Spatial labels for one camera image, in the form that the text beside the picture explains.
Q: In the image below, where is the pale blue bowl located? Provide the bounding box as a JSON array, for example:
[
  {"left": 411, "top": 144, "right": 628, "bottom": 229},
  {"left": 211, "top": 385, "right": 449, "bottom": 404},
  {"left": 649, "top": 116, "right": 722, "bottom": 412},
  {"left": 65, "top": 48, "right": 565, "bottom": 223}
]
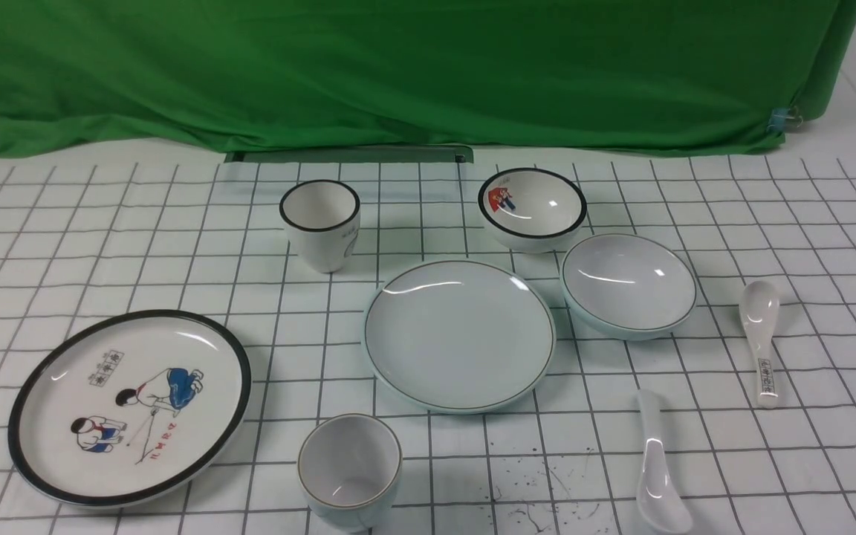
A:
[{"left": 558, "top": 233, "right": 698, "bottom": 341}]

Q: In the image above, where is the pale blue cup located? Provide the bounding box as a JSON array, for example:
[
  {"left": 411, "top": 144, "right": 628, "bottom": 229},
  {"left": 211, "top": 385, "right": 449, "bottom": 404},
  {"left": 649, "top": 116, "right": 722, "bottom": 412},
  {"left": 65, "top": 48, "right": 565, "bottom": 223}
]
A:
[{"left": 296, "top": 413, "right": 403, "bottom": 533}]

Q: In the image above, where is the plain white spoon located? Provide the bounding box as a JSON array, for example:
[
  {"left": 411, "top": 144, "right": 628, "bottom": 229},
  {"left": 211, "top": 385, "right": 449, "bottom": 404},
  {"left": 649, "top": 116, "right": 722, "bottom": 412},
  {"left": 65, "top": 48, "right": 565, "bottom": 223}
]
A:
[{"left": 636, "top": 389, "right": 694, "bottom": 534}]

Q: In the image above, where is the pale blue plate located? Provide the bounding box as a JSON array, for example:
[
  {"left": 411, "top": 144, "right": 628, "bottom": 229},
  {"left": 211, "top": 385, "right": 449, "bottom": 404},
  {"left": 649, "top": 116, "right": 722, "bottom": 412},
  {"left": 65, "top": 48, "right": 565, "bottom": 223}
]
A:
[{"left": 360, "top": 259, "right": 558, "bottom": 414}]

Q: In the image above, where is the small bowl with cartoon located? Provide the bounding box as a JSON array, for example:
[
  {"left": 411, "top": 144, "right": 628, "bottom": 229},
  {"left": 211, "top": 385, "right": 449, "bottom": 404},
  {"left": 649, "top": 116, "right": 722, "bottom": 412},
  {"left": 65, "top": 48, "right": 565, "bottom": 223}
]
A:
[{"left": 476, "top": 167, "right": 587, "bottom": 253}]

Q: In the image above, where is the white cup black rim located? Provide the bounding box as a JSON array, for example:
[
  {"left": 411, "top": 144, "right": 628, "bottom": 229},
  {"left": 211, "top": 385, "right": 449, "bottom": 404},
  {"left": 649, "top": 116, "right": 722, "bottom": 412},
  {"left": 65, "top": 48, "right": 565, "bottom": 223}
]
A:
[{"left": 279, "top": 180, "right": 361, "bottom": 273}]

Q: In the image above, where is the green backdrop cloth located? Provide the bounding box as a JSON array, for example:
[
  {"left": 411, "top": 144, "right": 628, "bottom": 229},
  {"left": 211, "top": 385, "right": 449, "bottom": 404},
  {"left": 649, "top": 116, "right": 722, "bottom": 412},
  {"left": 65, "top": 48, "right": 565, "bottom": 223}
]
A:
[{"left": 0, "top": 1, "right": 856, "bottom": 158}]

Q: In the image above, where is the white spoon with label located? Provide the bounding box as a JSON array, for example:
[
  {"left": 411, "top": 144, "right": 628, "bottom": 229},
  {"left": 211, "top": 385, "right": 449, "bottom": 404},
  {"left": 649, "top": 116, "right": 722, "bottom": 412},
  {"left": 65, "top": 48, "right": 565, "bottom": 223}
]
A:
[{"left": 739, "top": 280, "right": 780, "bottom": 409}]

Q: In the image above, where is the black-rimmed cartoon plate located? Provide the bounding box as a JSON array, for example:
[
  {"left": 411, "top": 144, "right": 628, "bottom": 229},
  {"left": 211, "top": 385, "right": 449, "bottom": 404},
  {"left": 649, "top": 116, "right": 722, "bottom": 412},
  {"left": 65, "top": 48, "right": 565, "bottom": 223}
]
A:
[{"left": 7, "top": 309, "right": 253, "bottom": 509}]

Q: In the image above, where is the blue binder clip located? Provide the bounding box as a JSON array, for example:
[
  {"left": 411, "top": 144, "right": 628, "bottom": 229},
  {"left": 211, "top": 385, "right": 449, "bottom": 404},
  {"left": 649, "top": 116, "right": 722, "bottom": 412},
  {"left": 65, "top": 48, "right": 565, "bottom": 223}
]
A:
[{"left": 765, "top": 106, "right": 804, "bottom": 133}]

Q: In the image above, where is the grid-patterned tablecloth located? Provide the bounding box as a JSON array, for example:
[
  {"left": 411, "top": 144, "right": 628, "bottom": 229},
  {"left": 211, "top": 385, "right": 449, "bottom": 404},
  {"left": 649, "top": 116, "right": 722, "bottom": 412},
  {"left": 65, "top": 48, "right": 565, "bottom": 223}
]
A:
[{"left": 0, "top": 157, "right": 856, "bottom": 534}]

